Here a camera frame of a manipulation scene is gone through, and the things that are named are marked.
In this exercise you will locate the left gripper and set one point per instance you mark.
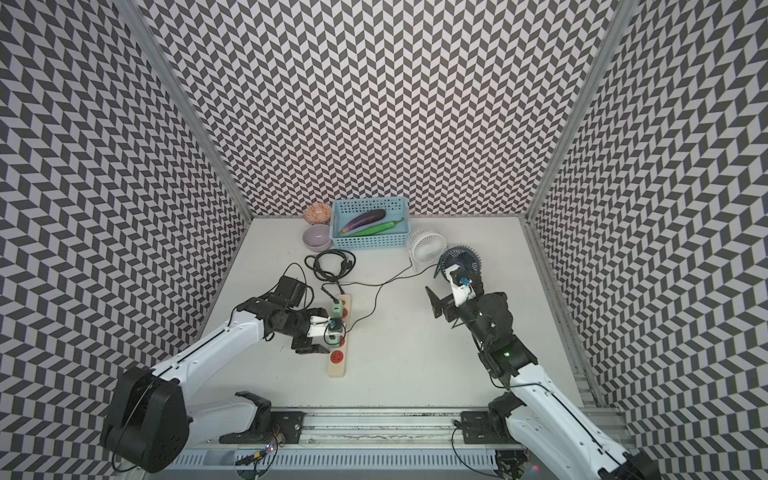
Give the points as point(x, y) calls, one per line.
point(305, 346)

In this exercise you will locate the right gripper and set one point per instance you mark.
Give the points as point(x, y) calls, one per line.
point(436, 303)

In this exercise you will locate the beige red power strip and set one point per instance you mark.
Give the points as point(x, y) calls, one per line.
point(336, 367)

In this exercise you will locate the green adapter of blue fan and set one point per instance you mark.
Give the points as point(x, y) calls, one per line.
point(336, 327)

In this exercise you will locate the green adapter of white fan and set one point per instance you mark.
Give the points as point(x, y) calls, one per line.
point(338, 310)

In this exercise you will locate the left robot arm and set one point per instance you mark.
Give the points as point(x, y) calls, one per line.
point(150, 420)

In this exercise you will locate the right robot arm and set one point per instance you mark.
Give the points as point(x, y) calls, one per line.
point(533, 410)

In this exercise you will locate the dark blue desk fan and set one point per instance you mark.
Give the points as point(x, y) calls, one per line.
point(460, 255)

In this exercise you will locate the white desk fan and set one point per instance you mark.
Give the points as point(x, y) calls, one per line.
point(425, 246)

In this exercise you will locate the green chili pepper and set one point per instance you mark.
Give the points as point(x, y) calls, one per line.
point(376, 229)

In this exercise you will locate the purple eggplant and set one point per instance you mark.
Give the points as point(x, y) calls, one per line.
point(363, 219)

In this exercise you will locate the lilac bowl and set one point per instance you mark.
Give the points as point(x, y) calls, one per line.
point(317, 238)

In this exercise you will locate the light blue plastic basket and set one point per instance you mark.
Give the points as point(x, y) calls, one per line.
point(345, 210)

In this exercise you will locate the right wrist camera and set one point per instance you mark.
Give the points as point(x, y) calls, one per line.
point(463, 291)

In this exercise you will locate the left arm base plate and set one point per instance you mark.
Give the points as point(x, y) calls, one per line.
point(286, 426)

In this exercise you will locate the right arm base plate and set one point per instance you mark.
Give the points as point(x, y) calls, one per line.
point(484, 428)

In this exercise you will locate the aluminium front rail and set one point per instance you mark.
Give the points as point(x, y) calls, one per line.
point(396, 428)

